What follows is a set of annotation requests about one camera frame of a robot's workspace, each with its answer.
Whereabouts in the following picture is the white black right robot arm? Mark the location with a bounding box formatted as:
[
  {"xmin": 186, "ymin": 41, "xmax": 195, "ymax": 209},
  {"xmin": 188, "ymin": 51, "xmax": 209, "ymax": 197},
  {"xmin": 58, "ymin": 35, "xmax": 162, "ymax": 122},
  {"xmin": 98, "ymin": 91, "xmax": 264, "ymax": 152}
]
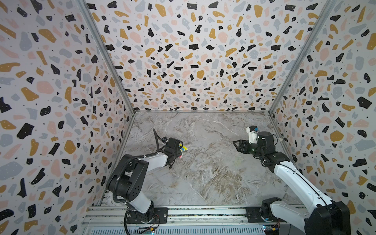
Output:
[{"xmin": 233, "ymin": 126, "xmax": 351, "ymax": 235}]

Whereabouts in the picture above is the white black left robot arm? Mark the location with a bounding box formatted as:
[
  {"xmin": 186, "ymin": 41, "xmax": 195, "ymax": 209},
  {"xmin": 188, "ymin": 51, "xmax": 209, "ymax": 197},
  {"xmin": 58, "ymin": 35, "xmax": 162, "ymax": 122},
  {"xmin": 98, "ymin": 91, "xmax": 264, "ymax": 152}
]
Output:
[{"xmin": 106, "ymin": 137, "xmax": 184, "ymax": 223}]

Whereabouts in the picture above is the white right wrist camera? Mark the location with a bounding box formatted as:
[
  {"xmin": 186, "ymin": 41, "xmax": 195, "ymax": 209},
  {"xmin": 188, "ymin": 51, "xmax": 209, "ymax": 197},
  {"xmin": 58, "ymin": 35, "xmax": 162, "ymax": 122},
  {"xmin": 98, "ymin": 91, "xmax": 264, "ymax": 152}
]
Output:
[{"xmin": 246, "ymin": 125, "xmax": 259, "ymax": 144}]

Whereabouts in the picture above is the metal corner post left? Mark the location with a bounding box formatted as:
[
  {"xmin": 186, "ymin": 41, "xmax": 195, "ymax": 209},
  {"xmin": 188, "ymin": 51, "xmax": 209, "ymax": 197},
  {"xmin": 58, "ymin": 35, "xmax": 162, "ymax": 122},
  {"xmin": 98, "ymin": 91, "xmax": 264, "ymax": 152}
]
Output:
[{"xmin": 76, "ymin": 0, "xmax": 135, "ymax": 116}]

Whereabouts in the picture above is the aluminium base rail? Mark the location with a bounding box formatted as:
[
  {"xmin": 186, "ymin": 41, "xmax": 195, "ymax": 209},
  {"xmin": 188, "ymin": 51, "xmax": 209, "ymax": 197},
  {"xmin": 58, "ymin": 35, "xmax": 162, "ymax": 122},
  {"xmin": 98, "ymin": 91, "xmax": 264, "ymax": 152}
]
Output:
[{"xmin": 79, "ymin": 205, "xmax": 304, "ymax": 235}]

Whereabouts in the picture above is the metal corner post right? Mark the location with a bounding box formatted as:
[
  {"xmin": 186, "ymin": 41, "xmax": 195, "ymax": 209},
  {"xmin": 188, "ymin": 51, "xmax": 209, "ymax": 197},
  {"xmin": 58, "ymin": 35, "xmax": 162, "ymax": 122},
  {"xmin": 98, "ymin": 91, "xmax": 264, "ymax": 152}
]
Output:
[{"xmin": 268, "ymin": 0, "xmax": 336, "ymax": 116}]

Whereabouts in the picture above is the metal corner post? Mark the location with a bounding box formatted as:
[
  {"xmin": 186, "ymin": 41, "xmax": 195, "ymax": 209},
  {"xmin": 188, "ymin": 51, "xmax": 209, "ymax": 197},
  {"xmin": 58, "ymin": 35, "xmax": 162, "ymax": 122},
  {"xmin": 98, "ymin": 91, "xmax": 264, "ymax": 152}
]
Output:
[
  {"xmin": 268, "ymin": 0, "xmax": 336, "ymax": 116},
  {"xmin": 76, "ymin": 0, "xmax": 135, "ymax": 116}
]

